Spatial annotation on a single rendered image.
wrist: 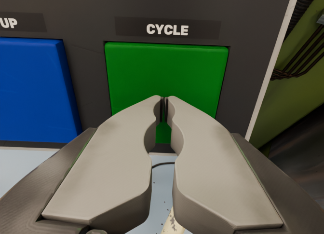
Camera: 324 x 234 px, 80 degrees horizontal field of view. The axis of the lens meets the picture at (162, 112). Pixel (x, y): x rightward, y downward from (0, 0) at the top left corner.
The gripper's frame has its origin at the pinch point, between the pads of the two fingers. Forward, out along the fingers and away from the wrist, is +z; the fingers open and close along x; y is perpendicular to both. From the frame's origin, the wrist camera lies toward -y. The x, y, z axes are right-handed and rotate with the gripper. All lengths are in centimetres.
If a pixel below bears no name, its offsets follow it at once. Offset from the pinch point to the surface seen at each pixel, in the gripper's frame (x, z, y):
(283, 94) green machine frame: 28.4, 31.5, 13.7
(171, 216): 2.9, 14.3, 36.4
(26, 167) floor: -74, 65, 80
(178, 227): 4.5, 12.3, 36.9
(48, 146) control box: -9.2, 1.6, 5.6
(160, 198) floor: 1, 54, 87
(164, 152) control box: 0.3, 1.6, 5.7
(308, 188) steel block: 30.7, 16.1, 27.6
